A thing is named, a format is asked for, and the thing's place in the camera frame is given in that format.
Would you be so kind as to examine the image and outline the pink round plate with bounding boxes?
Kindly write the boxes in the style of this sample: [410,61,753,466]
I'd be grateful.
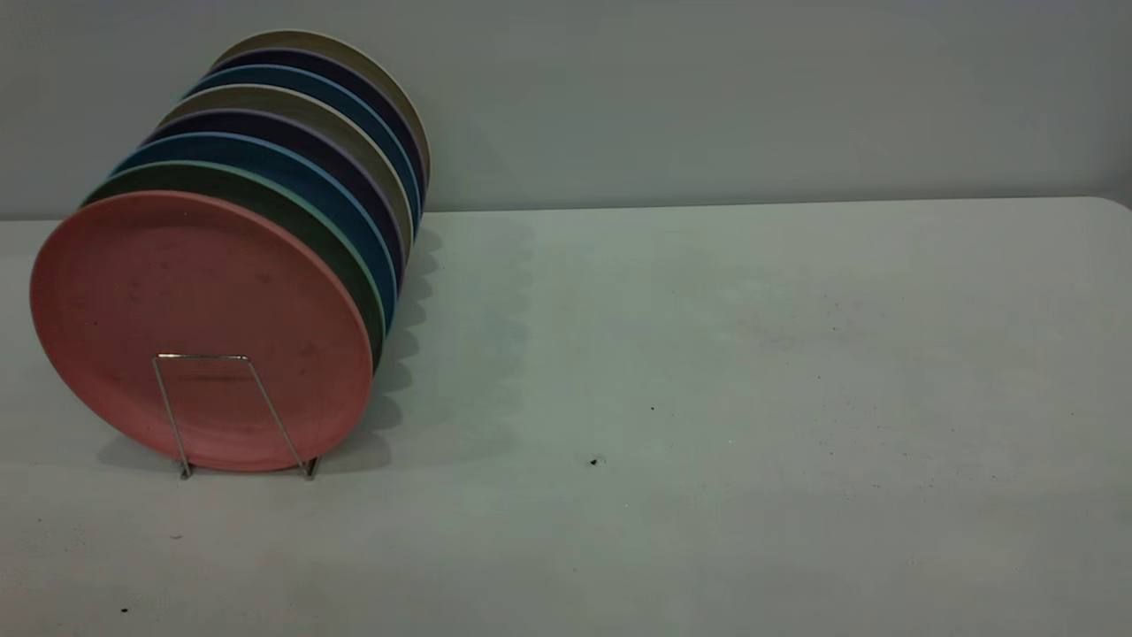
[29,190,375,472]

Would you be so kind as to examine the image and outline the blue round plate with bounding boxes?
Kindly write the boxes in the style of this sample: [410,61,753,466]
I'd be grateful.
[184,64,423,233]
[111,132,400,334]

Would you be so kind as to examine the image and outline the green round plate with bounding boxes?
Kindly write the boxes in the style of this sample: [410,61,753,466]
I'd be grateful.
[81,161,387,368]

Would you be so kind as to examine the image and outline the dark purple round plate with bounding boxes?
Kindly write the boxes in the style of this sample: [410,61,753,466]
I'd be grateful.
[210,47,428,210]
[141,108,408,293]

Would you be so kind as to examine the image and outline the beige round plate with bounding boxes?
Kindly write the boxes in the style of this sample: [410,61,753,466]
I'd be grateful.
[157,84,415,263]
[210,30,432,192]

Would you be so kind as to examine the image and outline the metal wire plate rack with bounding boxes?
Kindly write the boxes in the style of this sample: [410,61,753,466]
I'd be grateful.
[152,353,319,480]

